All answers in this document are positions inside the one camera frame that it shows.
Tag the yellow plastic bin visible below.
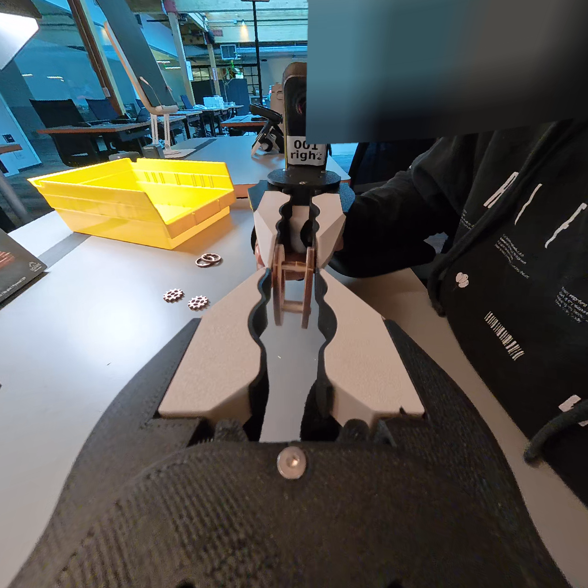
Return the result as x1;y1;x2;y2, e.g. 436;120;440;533
28;157;237;250

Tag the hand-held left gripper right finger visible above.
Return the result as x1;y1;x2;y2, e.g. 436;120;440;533
315;268;425;432

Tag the black screen on stand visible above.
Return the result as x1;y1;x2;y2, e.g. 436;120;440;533
94;0;190;160

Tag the person's black hoodie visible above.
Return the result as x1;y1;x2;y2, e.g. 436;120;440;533
426;119;588;502

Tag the wooden spool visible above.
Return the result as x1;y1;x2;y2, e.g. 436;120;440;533
271;244;316;329

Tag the black white device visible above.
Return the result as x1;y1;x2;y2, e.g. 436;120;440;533
249;103;284;158

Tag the background wooden desk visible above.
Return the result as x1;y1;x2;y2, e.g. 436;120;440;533
220;115;268;137
37;115;190;167

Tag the white angled panel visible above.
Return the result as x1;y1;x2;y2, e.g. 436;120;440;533
0;11;40;70

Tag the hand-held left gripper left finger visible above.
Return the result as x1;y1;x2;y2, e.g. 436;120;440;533
157;268;272;421

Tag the person's right forearm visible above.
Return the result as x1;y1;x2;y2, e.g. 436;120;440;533
331;138;466;279

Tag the black office chair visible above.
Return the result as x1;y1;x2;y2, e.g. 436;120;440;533
85;98;121;123
30;99;91;128

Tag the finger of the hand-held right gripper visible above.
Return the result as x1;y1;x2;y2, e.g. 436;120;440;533
311;193;347;270
253;190;296;272

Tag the dark puzzle kit box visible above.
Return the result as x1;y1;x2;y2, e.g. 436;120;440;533
0;227;48;304

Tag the grey metal pole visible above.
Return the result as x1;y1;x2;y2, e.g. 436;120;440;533
0;172;29;222

